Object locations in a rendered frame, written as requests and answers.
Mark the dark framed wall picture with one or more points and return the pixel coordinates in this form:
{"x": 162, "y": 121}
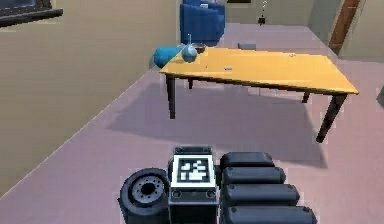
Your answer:
{"x": 25, "y": 11}

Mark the brown wooden door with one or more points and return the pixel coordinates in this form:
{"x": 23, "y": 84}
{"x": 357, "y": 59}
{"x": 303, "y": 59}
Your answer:
{"x": 343, "y": 25}

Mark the grey bowl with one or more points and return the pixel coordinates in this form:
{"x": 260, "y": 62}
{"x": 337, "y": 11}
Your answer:
{"x": 199, "y": 47}

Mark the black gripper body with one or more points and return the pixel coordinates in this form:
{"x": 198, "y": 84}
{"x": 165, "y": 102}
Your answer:
{"x": 145, "y": 195}

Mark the blue armchair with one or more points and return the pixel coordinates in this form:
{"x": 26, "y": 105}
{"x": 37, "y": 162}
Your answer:
{"x": 201, "y": 21}

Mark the small black object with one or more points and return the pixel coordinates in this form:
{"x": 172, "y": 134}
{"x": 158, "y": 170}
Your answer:
{"x": 262, "y": 20}

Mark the blue cylindrical cushion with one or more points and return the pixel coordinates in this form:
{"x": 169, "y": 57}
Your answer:
{"x": 165, "y": 55}

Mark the dark wall frame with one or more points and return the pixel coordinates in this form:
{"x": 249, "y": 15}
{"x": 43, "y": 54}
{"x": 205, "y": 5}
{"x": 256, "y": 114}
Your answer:
{"x": 238, "y": 1}

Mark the yellow wooden table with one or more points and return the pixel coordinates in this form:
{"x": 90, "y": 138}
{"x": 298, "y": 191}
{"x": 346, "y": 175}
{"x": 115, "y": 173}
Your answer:
{"x": 263, "y": 68}

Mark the small grey flat object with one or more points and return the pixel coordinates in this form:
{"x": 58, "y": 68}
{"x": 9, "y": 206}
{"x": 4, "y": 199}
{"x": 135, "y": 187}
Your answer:
{"x": 228, "y": 69}

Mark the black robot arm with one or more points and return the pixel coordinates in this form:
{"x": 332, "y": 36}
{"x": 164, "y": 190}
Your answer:
{"x": 246, "y": 186}

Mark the blue round vase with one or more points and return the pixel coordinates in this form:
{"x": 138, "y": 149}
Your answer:
{"x": 189, "y": 53}

